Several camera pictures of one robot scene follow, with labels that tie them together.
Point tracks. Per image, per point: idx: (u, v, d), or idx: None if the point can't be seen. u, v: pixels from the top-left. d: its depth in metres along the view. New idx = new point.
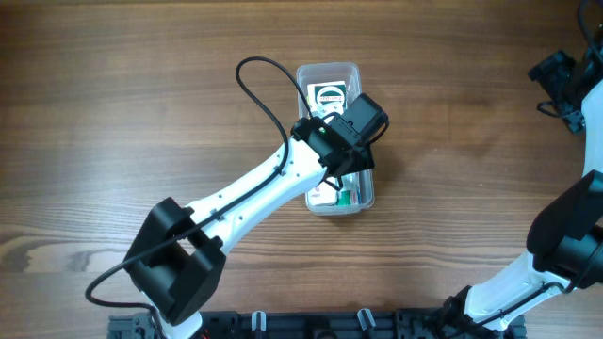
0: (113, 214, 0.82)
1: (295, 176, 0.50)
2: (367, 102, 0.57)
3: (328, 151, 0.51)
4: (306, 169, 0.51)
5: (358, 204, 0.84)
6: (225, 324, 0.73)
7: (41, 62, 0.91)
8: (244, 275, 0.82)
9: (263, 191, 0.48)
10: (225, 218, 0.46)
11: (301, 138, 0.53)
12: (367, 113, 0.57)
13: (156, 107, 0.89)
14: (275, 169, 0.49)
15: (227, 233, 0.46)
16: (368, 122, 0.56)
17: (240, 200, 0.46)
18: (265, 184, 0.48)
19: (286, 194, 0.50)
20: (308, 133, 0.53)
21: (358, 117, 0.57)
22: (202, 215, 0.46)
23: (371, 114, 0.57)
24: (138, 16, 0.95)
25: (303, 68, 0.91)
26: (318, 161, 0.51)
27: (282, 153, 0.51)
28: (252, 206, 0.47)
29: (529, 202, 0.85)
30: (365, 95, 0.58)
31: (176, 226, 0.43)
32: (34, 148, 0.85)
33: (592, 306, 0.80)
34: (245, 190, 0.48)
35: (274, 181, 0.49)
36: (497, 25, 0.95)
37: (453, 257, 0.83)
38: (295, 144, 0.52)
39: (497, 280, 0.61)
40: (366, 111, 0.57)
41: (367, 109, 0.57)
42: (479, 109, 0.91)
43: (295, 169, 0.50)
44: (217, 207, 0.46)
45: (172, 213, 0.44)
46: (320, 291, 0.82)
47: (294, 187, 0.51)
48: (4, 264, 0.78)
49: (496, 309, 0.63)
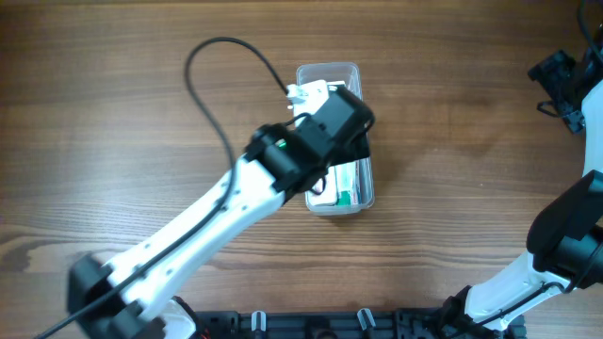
0: (112, 214, 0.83)
1: (239, 210, 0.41)
2: (343, 99, 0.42)
3: (285, 173, 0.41)
4: (254, 198, 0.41)
5: (359, 204, 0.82)
6: (225, 324, 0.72)
7: (45, 64, 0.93)
8: (244, 275, 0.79)
9: (199, 234, 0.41)
10: (150, 275, 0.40)
11: (252, 159, 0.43)
12: (344, 116, 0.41)
13: (157, 108, 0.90)
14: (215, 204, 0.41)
15: (149, 293, 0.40)
16: (345, 127, 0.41)
17: (167, 251, 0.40)
18: (197, 228, 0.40)
19: (233, 231, 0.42)
20: (260, 150, 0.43)
21: (332, 120, 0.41)
22: (123, 273, 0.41)
23: (349, 115, 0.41)
24: (140, 18, 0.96)
25: (303, 68, 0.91)
26: (270, 188, 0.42)
27: (227, 180, 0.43)
28: (187, 253, 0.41)
29: (529, 202, 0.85)
30: (341, 88, 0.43)
31: (95, 287, 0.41)
32: (38, 149, 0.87)
33: (593, 307, 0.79)
34: (176, 237, 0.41)
35: (213, 218, 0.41)
36: (499, 26, 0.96)
37: (454, 257, 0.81)
38: (244, 168, 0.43)
39: (498, 280, 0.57)
40: (340, 110, 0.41)
41: (342, 108, 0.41)
42: (478, 109, 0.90)
43: (240, 201, 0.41)
44: (140, 263, 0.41)
45: (89, 274, 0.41)
46: (320, 292, 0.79)
47: (241, 222, 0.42)
48: (6, 264, 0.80)
49: (496, 309, 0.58)
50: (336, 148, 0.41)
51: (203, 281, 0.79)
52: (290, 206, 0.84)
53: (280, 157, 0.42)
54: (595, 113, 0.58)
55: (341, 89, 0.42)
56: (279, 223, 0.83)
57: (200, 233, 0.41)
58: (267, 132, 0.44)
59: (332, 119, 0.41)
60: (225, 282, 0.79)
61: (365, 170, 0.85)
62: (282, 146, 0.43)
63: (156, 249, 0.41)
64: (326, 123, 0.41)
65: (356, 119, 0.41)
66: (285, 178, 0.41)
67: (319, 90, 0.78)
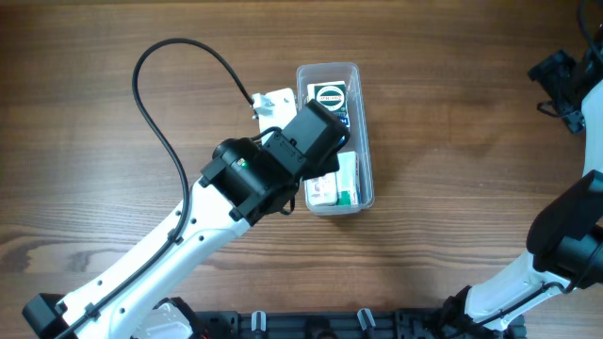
0: (112, 214, 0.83)
1: (194, 241, 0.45)
2: (316, 115, 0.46)
3: (251, 189, 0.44)
4: (208, 229, 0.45)
5: (359, 204, 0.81)
6: (225, 324, 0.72)
7: (44, 65, 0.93)
8: (244, 275, 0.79)
9: (155, 266, 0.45)
10: (104, 312, 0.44)
11: (210, 183, 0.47)
12: (316, 130, 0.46)
13: (157, 108, 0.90)
14: (169, 237, 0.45)
15: (102, 332, 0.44)
16: (316, 142, 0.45)
17: (118, 290, 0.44)
18: (150, 263, 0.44)
19: (187, 263, 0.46)
20: (220, 171, 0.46)
21: (304, 134, 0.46)
22: (76, 314, 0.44)
23: (320, 129, 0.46)
24: (140, 19, 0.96)
25: (303, 68, 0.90)
26: (231, 213, 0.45)
27: (182, 210, 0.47)
28: (143, 287, 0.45)
29: (529, 202, 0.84)
30: (313, 104, 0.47)
31: (48, 328, 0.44)
32: (38, 149, 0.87)
33: (593, 306, 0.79)
34: (128, 274, 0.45)
35: (168, 251, 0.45)
36: (499, 26, 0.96)
37: (453, 257, 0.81)
38: (200, 194, 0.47)
39: (498, 280, 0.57)
40: (312, 126, 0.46)
41: (315, 123, 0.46)
42: (478, 110, 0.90)
43: (194, 233, 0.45)
44: (93, 301, 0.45)
45: (43, 314, 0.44)
46: (320, 292, 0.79)
47: (195, 254, 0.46)
48: (6, 264, 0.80)
49: (496, 309, 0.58)
50: (307, 162, 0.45)
51: (202, 281, 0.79)
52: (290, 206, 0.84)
53: (245, 176, 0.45)
54: (596, 112, 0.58)
55: (313, 106, 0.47)
56: (279, 223, 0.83)
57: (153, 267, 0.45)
58: (227, 153, 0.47)
59: (304, 133, 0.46)
60: (224, 282, 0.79)
61: (365, 170, 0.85)
62: (243, 165, 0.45)
63: (108, 285, 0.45)
64: (299, 137, 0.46)
65: (328, 134, 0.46)
66: (248, 199, 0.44)
67: (285, 101, 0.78)
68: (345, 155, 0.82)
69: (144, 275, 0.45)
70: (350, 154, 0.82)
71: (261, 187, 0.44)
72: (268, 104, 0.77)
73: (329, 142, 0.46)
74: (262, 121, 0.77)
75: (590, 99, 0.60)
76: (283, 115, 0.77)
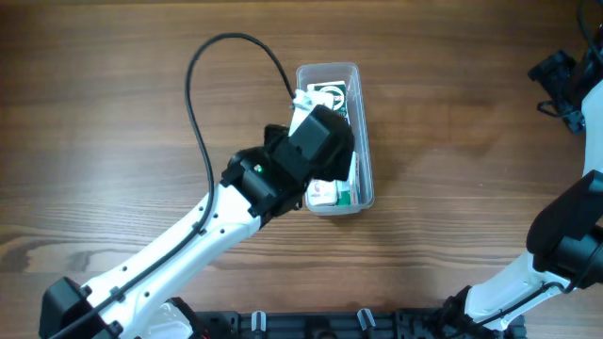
0: (113, 214, 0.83)
1: (217, 233, 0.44)
2: (320, 122, 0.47)
3: (264, 194, 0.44)
4: (230, 223, 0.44)
5: (359, 204, 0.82)
6: (225, 324, 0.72)
7: (44, 65, 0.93)
8: (244, 275, 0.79)
9: (182, 253, 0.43)
10: (128, 297, 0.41)
11: (229, 184, 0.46)
12: (320, 138, 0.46)
13: (157, 108, 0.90)
14: (195, 227, 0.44)
15: (126, 316, 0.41)
16: (321, 149, 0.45)
17: (145, 274, 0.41)
18: (177, 250, 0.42)
19: (210, 253, 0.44)
20: (239, 174, 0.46)
21: (310, 141, 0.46)
22: (100, 297, 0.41)
23: (324, 137, 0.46)
24: (140, 19, 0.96)
25: (303, 68, 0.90)
26: (248, 210, 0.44)
27: (205, 203, 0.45)
28: (170, 274, 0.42)
29: (529, 202, 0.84)
30: (317, 112, 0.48)
31: (70, 311, 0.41)
32: (37, 149, 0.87)
33: (593, 306, 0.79)
34: (154, 260, 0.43)
35: (194, 241, 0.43)
36: (498, 26, 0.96)
37: (453, 257, 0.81)
38: (222, 192, 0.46)
39: (498, 280, 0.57)
40: (317, 133, 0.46)
41: (319, 132, 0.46)
42: (478, 110, 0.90)
43: (219, 224, 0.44)
44: (118, 285, 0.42)
45: (65, 295, 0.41)
46: (320, 292, 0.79)
47: (218, 247, 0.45)
48: (5, 264, 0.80)
49: (496, 309, 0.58)
50: (313, 169, 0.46)
51: (203, 281, 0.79)
52: None
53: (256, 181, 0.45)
54: (596, 112, 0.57)
55: (317, 115, 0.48)
56: (279, 224, 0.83)
57: (176, 258, 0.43)
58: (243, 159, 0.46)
59: (310, 140, 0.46)
60: (224, 282, 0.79)
61: (365, 170, 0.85)
62: (260, 170, 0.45)
63: (133, 270, 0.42)
64: (305, 145, 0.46)
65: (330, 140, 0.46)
66: (260, 201, 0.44)
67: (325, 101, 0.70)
68: None
69: (168, 264, 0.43)
70: (349, 154, 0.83)
71: (270, 191, 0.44)
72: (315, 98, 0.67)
73: (333, 148, 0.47)
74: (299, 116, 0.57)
75: (590, 99, 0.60)
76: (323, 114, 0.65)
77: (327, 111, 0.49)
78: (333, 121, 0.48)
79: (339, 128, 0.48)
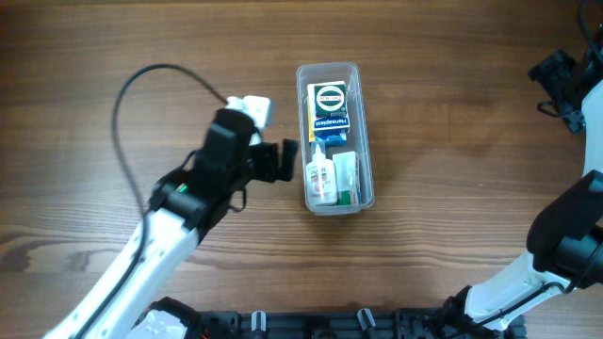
0: (112, 214, 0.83)
1: (157, 257, 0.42)
2: (220, 127, 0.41)
3: (188, 211, 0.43)
4: (168, 244, 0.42)
5: (359, 204, 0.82)
6: (225, 324, 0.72)
7: (44, 64, 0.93)
8: (244, 275, 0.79)
9: (127, 285, 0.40)
10: None
11: (154, 209, 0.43)
12: (226, 145, 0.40)
13: (157, 108, 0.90)
14: (133, 257, 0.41)
15: None
16: (232, 156, 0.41)
17: (93, 316, 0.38)
18: (121, 282, 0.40)
19: (156, 276, 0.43)
20: (162, 198, 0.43)
21: (217, 152, 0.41)
22: None
23: (231, 143, 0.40)
24: (140, 19, 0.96)
25: (302, 68, 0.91)
26: (181, 227, 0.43)
27: (138, 234, 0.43)
28: (121, 307, 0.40)
29: (529, 202, 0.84)
30: (215, 119, 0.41)
31: None
32: (37, 149, 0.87)
33: (593, 306, 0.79)
34: (100, 299, 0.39)
35: (135, 271, 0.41)
36: (499, 26, 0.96)
37: (453, 257, 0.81)
38: (152, 219, 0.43)
39: (498, 280, 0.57)
40: (220, 139, 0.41)
41: (222, 137, 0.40)
42: (478, 110, 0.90)
43: (155, 250, 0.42)
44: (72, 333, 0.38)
45: None
46: (320, 292, 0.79)
47: (162, 266, 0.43)
48: (5, 264, 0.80)
49: (496, 309, 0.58)
50: (231, 175, 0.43)
51: (202, 281, 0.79)
52: (290, 206, 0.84)
53: (184, 198, 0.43)
54: (596, 112, 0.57)
55: (216, 121, 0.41)
56: (279, 224, 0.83)
57: (123, 288, 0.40)
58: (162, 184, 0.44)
59: (215, 150, 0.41)
60: (224, 282, 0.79)
61: (365, 170, 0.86)
62: (183, 188, 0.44)
63: (83, 315, 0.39)
64: (213, 157, 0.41)
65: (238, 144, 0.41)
66: (191, 217, 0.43)
67: (258, 109, 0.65)
68: (344, 155, 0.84)
69: (116, 297, 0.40)
70: (350, 154, 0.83)
71: (202, 204, 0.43)
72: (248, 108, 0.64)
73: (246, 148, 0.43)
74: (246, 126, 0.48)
75: (590, 100, 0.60)
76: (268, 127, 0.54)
77: (226, 112, 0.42)
78: (235, 121, 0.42)
79: (242, 124, 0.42)
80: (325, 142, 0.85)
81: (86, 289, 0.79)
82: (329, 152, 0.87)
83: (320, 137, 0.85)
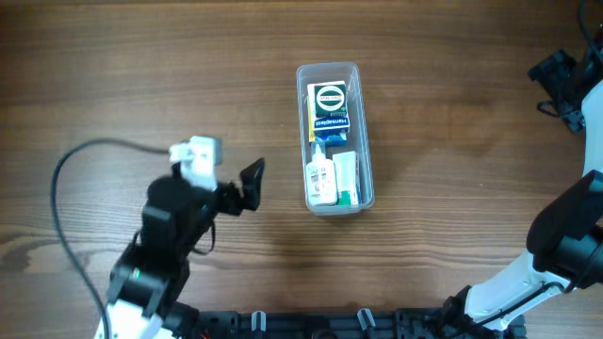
0: (112, 214, 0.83)
1: None
2: (154, 209, 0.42)
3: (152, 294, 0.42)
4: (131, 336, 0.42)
5: (359, 204, 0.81)
6: (225, 324, 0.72)
7: (43, 64, 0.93)
8: (244, 275, 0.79)
9: None
10: None
11: (115, 300, 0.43)
12: (165, 225, 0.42)
13: (157, 108, 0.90)
14: None
15: None
16: (173, 233, 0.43)
17: None
18: None
19: None
20: (121, 287, 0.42)
21: (158, 233, 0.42)
22: None
23: (168, 222, 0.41)
24: (140, 19, 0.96)
25: (303, 68, 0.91)
26: (142, 314, 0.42)
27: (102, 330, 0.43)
28: None
29: (529, 202, 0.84)
30: (147, 201, 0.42)
31: None
32: (36, 149, 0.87)
33: (593, 307, 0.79)
34: None
35: None
36: (498, 26, 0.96)
37: (453, 257, 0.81)
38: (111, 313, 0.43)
39: (500, 280, 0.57)
40: (158, 219, 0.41)
41: (159, 219, 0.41)
42: (478, 110, 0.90)
43: None
44: None
45: None
46: (320, 292, 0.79)
47: None
48: (5, 264, 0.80)
49: (496, 309, 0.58)
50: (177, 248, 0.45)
51: (203, 281, 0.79)
52: (290, 206, 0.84)
53: (141, 281, 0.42)
54: (596, 112, 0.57)
55: (149, 203, 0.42)
56: (279, 224, 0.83)
57: None
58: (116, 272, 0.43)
59: (157, 233, 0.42)
60: (224, 282, 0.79)
61: (365, 170, 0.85)
62: (138, 274, 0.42)
63: None
64: (156, 238, 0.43)
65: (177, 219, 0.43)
66: (151, 300, 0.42)
67: (205, 155, 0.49)
68: (344, 155, 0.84)
69: None
70: (350, 154, 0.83)
71: (163, 282, 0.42)
72: (197, 157, 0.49)
73: (185, 218, 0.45)
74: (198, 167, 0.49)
75: (591, 99, 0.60)
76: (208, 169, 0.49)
77: (155, 193, 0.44)
78: (168, 201, 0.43)
79: (173, 199, 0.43)
80: (325, 141, 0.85)
81: (86, 289, 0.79)
82: (329, 152, 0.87)
83: (320, 137, 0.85)
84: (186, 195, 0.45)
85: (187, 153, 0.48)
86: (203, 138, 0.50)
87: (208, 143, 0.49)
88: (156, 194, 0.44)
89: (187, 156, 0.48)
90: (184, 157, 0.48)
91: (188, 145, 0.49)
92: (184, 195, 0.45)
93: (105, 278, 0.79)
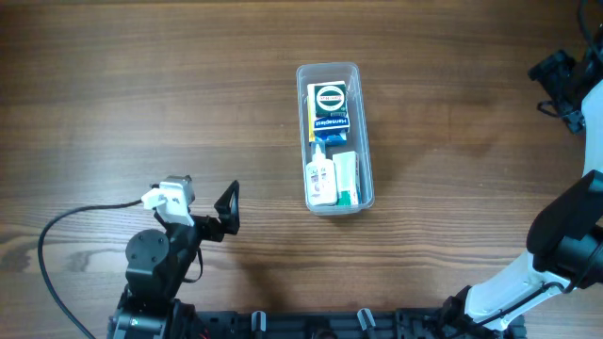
0: (112, 214, 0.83)
1: None
2: (136, 275, 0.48)
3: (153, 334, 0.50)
4: None
5: (359, 204, 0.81)
6: (225, 324, 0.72)
7: (43, 64, 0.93)
8: (244, 275, 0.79)
9: None
10: None
11: None
12: (148, 282, 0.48)
13: (157, 108, 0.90)
14: None
15: None
16: (158, 285, 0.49)
17: None
18: None
19: None
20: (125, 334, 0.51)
21: (144, 287, 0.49)
22: None
23: (150, 279, 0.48)
24: (140, 19, 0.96)
25: (302, 68, 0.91)
26: None
27: None
28: None
29: (530, 202, 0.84)
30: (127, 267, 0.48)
31: None
32: (36, 148, 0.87)
33: (593, 307, 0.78)
34: None
35: None
36: (498, 26, 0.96)
37: (453, 257, 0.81)
38: None
39: (500, 280, 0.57)
40: (142, 281, 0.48)
41: (142, 278, 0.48)
42: (478, 110, 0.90)
43: None
44: None
45: None
46: (320, 292, 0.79)
47: None
48: (4, 264, 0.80)
49: (496, 309, 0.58)
50: (168, 291, 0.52)
51: (202, 281, 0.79)
52: (290, 206, 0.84)
53: (141, 325, 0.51)
54: (596, 111, 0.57)
55: (129, 269, 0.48)
56: (279, 224, 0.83)
57: None
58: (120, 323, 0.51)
59: (144, 287, 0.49)
60: (224, 282, 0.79)
61: (365, 170, 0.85)
62: (138, 320, 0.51)
63: None
64: (145, 290, 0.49)
65: (160, 273, 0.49)
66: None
67: (175, 200, 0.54)
68: (344, 155, 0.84)
69: None
70: (350, 154, 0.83)
71: (162, 322, 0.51)
72: (168, 201, 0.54)
73: (168, 266, 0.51)
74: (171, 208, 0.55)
75: (591, 97, 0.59)
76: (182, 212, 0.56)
77: (136, 248, 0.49)
78: (147, 258, 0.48)
79: (149, 262, 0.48)
80: (325, 141, 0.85)
81: (86, 289, 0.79)
82: (329, 152, 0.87)
83: (320, 137, 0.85)
84: (164, 245, 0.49)
85: (158, 200, 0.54)
86: (172, 184, 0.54)
87: (176, 188, 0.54)
88: (137, 249, 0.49)
89: (160, 201, 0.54)
90: (156, 202, 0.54)
91: (159, 191, 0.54)
92: (164, 246, 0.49)
93: (105, 278, 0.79)
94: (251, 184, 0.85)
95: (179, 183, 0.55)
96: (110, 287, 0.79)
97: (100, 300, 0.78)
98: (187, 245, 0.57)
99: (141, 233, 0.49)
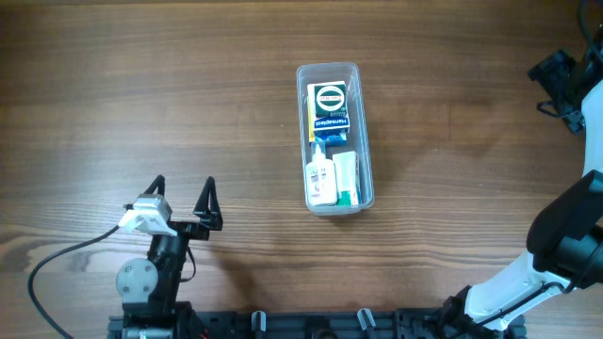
0: (113, 214, 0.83)
1: None
2: (134, 305, 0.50)
3: None
4: None
5: (359, 204, 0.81)
6: (225, 324, 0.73)
7: (43, 64, 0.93)
8: (244, 275, 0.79)
9: None
10: None
11: None
12: (146, 308, 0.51)
13: (157, 107, 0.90)
14: None
15: None
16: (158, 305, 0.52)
17: None
18: None
19: None
20: None
21: (144, 313, 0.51)
22: None
23: (147, 306, 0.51)
24: (140, 19, 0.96)
25: (303, 68, 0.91)
26: None
27: None
28: None
29: (529, 202, 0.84)
30: (123, 302, 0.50)
31: None
32: (36, 148, 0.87)
33: (593, 307, 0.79)
34: None
35: None
36: (498, 26, 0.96)
37: (453, 257, 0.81)
38: None
39: (500, 280, 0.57)
40: (142, 307, 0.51)
41: (138, 306, 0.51)
42: (478, 110, 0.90)
43: None
44: None
45: None
46: (320, 292, 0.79)
47: None
48: (4, 264, 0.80)
49: (496, 309, 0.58)
50: (168, 304, 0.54)
51: (202, 281, 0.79)
52: (290, 206, 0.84)
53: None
54: (596, 112, 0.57)
55: (126, 303, 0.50)
56: (278, 224, 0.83)
57: None
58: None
59: (144, 313, 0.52)
60: (224, 282, 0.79)
61: (365, 170, 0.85)
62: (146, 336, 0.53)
63: None
64: (145, 314, 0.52)
65: (155, 297, 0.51)
66: None
67: (152, 217, 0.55)
68: (345, 155, 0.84)
69: None
70: (350, 154, 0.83)
71: (169, 331, 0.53)
72: (145, 220, 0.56)
73: (164, 286, 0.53)
74: (152, 225, 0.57)
75: (591, 98, 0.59)
76: (162, 227, 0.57)
77: (126, 280, 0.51)
78: (139, 287, 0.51)
79: (141, 291, 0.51)
80: (325, 141, 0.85)
81: (86, 289, 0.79)
82: (329, 152, 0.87)
83: (320, 137, 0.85)
84: (153, 272, 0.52)
85: (136, 221, 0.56)
86: (146, 205, 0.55)
87: (151, 209, 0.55)
88: (128, 281, 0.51)
89: (138, 221, 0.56)
90: (136, 223, 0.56)
91: (135, 213, 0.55)
92: (152, 271, 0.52)
93: (105, 277, 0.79)
94: (251, 184, 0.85)
95: (153, 201, 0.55)
96: (111, 287, 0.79)
97: (101, 300, 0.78)
98: (174, 255, 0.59)
99: (128, 263, 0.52)
